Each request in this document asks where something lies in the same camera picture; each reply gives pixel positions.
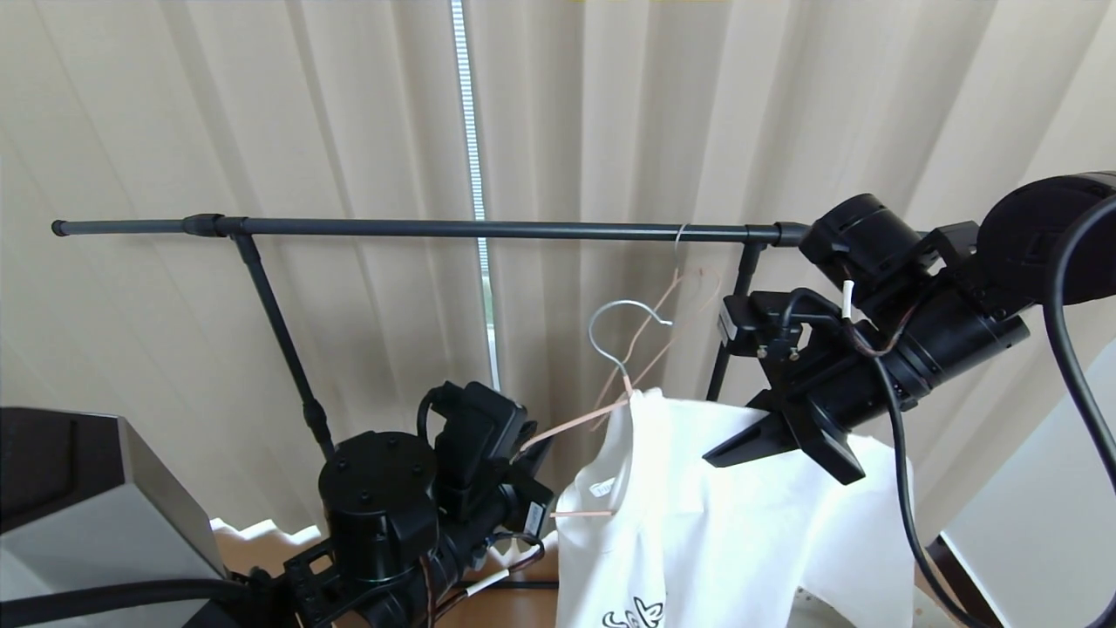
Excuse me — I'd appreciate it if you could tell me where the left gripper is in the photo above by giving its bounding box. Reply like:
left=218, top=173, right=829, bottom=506
left=484, top=474, right=556, bottom=550

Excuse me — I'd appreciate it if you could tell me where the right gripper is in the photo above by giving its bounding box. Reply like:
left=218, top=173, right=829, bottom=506
left=703, top=290, right=1031, bottom=486

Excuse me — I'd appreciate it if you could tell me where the pink clothes hanger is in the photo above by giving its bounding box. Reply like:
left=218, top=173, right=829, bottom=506
left=521, top=300, right=674, bottom=520
left=593, top=224, right=725, bottom=433

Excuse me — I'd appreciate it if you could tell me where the white printed t-shirt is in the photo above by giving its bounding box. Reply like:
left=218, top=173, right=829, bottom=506
left=555, top=388, right=916, bottom=628

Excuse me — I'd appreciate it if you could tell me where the black clothes rack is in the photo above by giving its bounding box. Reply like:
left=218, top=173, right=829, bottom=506
left=51, top=214, right=812, bottom=590

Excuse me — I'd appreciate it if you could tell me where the beige curtain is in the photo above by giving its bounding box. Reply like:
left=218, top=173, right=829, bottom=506
left=0, top=0, right=1116, bottom=546

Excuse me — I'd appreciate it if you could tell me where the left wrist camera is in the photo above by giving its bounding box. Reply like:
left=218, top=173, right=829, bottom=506
left=417, top=381, right=539, bottom=520

